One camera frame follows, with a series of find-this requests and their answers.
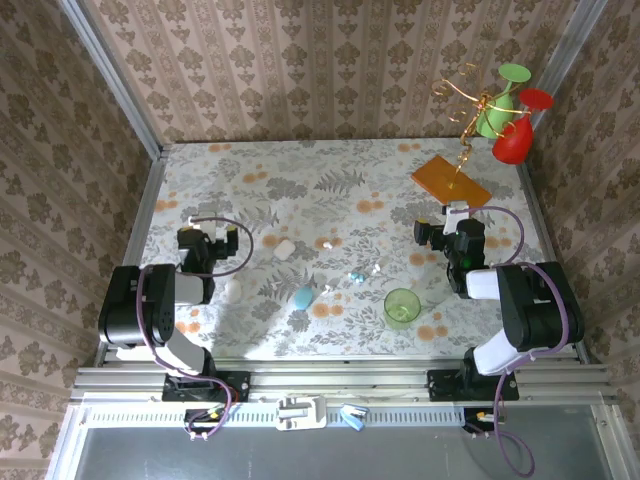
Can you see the black and grey left robot arm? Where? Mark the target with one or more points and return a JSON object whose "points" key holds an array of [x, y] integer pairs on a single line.
{"points": [[135, 310]]}

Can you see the white plastic bracket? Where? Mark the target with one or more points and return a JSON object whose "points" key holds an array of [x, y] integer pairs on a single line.
{"points": [[300, 412]]}

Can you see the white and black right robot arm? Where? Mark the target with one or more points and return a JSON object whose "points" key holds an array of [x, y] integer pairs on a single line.
{"points": [[540, 310]]}

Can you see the floral patterned tablecloth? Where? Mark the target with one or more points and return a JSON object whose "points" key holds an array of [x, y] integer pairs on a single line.
{"points": [[300, 175]]}

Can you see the white oval earbud charging case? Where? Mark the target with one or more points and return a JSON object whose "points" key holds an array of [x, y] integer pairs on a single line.
{"points": [[233, 290]]}

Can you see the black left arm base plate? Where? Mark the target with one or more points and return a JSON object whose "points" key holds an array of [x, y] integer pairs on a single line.
{"points": [[235, 385]]}

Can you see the green plastic wine glass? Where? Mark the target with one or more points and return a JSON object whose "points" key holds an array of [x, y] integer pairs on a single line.
{"points": [[497, 112]]}

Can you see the white square earbud charging case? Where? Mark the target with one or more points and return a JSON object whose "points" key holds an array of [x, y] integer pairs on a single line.
{"points": [[284, 249]]}

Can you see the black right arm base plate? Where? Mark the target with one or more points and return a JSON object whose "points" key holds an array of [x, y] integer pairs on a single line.
{"points": [[442, 385]]}

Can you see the aluminium corner post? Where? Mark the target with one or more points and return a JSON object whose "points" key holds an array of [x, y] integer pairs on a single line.
{"points": [[575, 40], [112, 75]]}

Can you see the long aluminium frame rail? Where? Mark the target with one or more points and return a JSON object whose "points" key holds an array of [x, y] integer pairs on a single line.
{"points": [[340, 380]]}

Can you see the blue earbud charging case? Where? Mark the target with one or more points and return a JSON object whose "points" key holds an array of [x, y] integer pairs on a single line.
{"points": [[303, 298]]}

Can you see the grey metal sheet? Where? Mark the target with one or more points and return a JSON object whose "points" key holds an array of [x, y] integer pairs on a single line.
{"points": [[325, 455]]}

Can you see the black connector box yellow plug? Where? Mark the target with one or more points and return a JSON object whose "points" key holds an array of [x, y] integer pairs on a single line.
{"points": [[482, 417], [205, 416]]}

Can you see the red plastic wine glass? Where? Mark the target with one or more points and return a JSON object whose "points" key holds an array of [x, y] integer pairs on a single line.
{"points": [[512, 142]]}

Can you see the aluminium table side rail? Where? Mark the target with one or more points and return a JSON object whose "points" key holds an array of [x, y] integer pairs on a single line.
{"points": [[545, 220], [142, 220]]}

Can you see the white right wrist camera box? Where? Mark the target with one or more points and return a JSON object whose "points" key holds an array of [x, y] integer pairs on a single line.
{"points": [[456, 212]]}

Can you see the green transparent plastic cup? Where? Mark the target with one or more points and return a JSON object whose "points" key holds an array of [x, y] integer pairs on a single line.
{"points": [[402, 307]]}

